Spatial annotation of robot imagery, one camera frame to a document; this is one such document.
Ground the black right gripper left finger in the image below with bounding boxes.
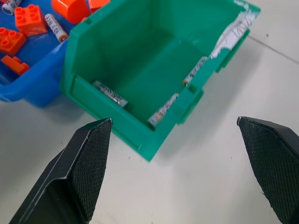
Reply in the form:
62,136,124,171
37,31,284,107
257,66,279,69
9,118,113,224

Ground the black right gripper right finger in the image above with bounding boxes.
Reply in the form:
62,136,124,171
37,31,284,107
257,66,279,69
236,116,299,224

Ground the green plastic bin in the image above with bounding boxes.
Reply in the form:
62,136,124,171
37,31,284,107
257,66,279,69
59,0,261,162

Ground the blue plastic bin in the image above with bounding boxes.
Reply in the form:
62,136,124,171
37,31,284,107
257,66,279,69
0,0,92,108

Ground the red plastic building brick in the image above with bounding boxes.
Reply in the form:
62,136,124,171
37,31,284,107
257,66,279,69
0,55,30,76

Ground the white paper label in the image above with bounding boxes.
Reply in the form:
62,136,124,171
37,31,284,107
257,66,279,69
209,17,253,60

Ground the orange rounded cup piece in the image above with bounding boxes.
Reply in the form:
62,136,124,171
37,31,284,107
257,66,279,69
51,0,91,25

